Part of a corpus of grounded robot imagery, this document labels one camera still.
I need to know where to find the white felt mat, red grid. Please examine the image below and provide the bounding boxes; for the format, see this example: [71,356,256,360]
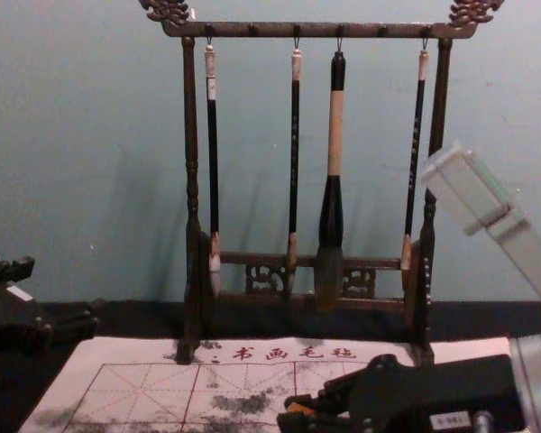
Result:
[20,336,510,433]

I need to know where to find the dark carved wooden brush rack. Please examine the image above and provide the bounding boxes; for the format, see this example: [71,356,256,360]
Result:
[138,0,506,366]

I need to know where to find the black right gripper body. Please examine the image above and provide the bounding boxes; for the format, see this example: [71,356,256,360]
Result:
[342,354,525,433]

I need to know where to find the black brush with white label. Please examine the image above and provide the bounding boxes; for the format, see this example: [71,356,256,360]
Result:
[203,41,223,295]

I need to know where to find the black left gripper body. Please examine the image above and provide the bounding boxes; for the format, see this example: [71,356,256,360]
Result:
[0,273,56,360]

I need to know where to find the large tan and black brush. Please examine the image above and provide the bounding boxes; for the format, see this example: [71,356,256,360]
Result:
[314,50,347,313]

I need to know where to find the black table cloth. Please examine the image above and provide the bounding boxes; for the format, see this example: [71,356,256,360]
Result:
[0,298,541,433]

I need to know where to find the thin black brush, pale cap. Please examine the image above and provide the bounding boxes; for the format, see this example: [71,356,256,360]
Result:
[284,47,304,294]
[399,50,431,290]

